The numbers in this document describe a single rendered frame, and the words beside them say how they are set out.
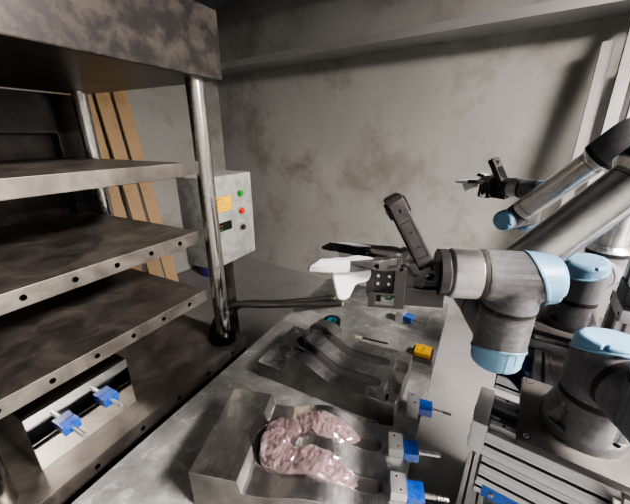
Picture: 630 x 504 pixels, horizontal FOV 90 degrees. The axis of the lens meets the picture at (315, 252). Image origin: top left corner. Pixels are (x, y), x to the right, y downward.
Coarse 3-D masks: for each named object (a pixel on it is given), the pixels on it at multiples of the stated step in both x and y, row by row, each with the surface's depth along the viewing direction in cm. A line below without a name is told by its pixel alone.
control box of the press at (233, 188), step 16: (192, 176) 133; (224, 176) 137; (240, 176) 146; (192, 192) 132; (224, 192) 138; (240, 192) 146; (192, 208) 134; (224, 208) 140; (240, 208) 148; (192, 224) 138; (224, 224) 141; (240, 224) 151; (224, 240) 143; (240, 240) 153; (192, 256) 144; (224, 256) 145; (240, 256) 155
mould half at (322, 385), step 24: (288, 336) 129; (312, 336) 117; (336, 336) 120; (264, 360) 116; (288, 360) 107; (312, 360) 106; (336, 360) 111; (360, 360) 112; (408, 360) 111; (288, 384) 111; (312, 384) 105; (336, 384) 101; (360, 384) 101; (384, 384) 100; (360, 408) 99; (384, 408) 94
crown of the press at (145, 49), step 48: (0, 0) 58; (48, 0) 64; (96, 0) 71; (144, 0) 80; (192, 0) 92; (0, 48) 67; (48, 48) 67; (96, 48) 73; (144, 48) 82; (192, 48) 95
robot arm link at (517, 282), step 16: (496, 256) 44; (512, 256) 44; (528, 256) 44; (544, 256) 44; (496, 272) 43; (512, 272) 43; (528, 272) 43; (544, 272) 42; (560, 272) 42; (496, 288) 44; (512, 288) 43; (528, 288) 43; (544, 288) 43; (560, 288) 42; (496, 304) 46; (512, 304) 44; (528, 304) 44; (544, 304) 45
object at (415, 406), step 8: (408, 392) 102; (408, 400) 99; (416, 400) 99; (424, 400) 100; (408, 408) 98; (416, 408) 98; (424, 408) 98; (432, 408) 98; (408, 416) 99; (416, 416) 98; (424, 416) 98
